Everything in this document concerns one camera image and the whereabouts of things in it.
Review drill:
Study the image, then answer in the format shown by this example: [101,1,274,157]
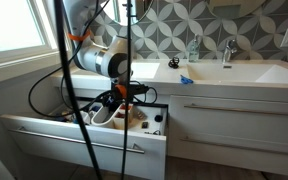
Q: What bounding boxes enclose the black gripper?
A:
[103,89,124,108]

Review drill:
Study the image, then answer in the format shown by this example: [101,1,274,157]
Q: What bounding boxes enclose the black hair claw clip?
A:
[167,56,180,70]

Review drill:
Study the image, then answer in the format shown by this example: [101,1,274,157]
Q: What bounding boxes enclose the open white vanity drawer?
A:
[0,96,169,180]

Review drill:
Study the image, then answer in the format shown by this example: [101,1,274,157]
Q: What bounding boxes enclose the closed white vanity drawer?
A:
[168,94,288,139]
[167,131,288,178]

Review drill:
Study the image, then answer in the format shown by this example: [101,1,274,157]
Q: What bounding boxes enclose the thin black pole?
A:
[119,0,134,180]

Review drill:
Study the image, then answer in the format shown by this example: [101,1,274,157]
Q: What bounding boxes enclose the blue cloth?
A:
[89,105,102,114]

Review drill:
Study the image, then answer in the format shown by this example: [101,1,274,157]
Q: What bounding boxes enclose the beige divided box red inside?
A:
[112,103,135,131]

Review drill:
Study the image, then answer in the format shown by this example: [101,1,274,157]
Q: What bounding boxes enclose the white curved organizer bin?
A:
[90,103,125,130]

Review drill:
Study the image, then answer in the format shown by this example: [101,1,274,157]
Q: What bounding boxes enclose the white cloth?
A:
[78,111,91,125]

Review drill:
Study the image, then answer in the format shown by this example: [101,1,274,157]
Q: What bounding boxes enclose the white double sink countertop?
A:
[49,59,288,104]

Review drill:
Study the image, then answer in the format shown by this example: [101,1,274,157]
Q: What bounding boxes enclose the small blue object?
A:
[179,74,195,85]

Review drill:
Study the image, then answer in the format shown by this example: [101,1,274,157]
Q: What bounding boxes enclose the clear soap bottle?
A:
[187,34,201,64]

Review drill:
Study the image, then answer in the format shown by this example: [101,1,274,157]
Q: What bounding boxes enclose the white framed window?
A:
[0,0,72,73]

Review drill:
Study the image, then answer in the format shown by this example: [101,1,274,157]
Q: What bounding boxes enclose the chrome sink faucet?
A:
[221,38,238,64]

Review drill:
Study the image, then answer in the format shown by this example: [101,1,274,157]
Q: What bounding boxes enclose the orange velcro strap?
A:
[67,30,92,43]
[114,84,128,99]

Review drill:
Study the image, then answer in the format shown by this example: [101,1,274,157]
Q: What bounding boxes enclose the thick black cable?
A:
[53,0,104,180]

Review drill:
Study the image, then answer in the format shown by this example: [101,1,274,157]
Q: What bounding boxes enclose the metal drawer handle bar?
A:
[179,135,288,158]
[183,103,288,118]
[7,126,146,155]

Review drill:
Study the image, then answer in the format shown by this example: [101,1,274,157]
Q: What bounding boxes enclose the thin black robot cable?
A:
[27,0,158,118]

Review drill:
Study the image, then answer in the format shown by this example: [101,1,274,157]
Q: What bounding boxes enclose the round wall mirror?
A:
[102,0,156,26]
[206,0,273,20]

